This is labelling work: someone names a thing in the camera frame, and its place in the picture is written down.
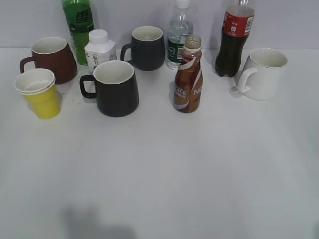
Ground cola bottle red label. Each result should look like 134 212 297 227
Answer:
215 0 255 77

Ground dark grey mug rear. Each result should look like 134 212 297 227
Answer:
120 26 165 71

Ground clear water bottle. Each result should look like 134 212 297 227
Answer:
165 0 193 71

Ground white ceramic mug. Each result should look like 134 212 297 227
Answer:
237 48 288 101

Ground yellow paper cup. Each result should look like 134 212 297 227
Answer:
14 68 61 120

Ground brown Nescafe coffee bottle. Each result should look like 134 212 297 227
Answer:
173 35 203 113

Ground white milk carton bottle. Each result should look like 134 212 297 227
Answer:
84 29 117 74

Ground brown ceramic mug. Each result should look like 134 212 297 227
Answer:
19 37 77 84

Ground black mug front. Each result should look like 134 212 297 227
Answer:
79 60 139 117

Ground green plastic soda bottle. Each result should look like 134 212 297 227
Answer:
61 0 94 65

